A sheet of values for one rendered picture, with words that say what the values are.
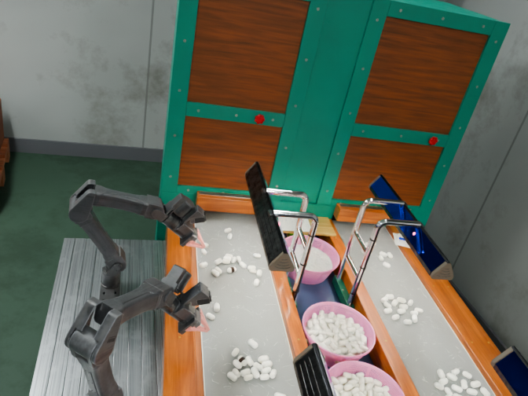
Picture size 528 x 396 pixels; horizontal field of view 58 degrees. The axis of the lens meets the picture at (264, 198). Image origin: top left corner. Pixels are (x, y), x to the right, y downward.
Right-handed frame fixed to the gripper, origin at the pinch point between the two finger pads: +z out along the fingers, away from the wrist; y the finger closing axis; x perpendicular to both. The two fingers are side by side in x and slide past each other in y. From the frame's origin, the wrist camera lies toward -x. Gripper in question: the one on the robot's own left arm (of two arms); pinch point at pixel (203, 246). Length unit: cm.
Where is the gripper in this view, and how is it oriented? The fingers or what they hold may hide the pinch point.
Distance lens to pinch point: 184.2
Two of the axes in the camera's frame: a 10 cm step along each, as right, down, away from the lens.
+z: 6.2, 6.2, 4.9
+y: -1.5, -5.1, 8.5
